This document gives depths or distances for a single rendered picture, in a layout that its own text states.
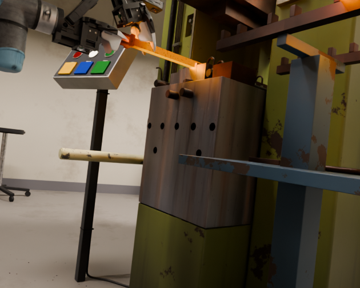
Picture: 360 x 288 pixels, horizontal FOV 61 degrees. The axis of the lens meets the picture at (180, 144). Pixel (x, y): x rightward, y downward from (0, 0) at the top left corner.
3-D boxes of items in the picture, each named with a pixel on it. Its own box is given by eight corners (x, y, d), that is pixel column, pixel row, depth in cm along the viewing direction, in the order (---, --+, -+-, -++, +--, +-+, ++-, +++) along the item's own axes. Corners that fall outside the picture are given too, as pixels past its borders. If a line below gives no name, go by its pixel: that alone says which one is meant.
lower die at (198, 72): (203, 84, 103) (206, 60, 104) (168, 90, 119) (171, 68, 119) (275, 106, 129) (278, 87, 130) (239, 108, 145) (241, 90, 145)
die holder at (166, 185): (205, 228, 87) (222, 75, 88) (138, 201, 117) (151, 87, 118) (306, 218, 122) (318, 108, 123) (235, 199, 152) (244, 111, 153)
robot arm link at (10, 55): (0, 74, 80) (6, 33, 80) (30, 74, 75) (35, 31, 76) (-31, 65, 73) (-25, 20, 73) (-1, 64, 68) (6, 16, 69)
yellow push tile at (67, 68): (69, 73, 139) (77, 61, 143) (57, 73, 143) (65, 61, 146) (71, 76, 141) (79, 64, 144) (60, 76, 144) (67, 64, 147)
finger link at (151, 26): (146, 38, 96) (134, 12, 95) (150, 36, 97) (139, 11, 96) (152, 31, 92) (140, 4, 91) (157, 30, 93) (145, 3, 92)
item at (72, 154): (61, 160, 116) (62, 147, 117) (56, 159, 121) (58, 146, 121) (156, 167, 144) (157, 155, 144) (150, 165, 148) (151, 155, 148)
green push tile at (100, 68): (102, 72, 130) (110, 60, 134) (89, 72, 134) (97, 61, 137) (105, 75, 132) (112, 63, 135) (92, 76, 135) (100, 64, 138)
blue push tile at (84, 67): (85, 73, 135) (93, 61, 138) (72, 73, 138) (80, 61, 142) (87, 76, 136) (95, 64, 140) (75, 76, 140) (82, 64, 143)
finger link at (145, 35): (142, 55, 94) (129, 27, 93) (157, 51, 97) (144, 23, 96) (146, 51, 91) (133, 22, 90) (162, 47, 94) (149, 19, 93)
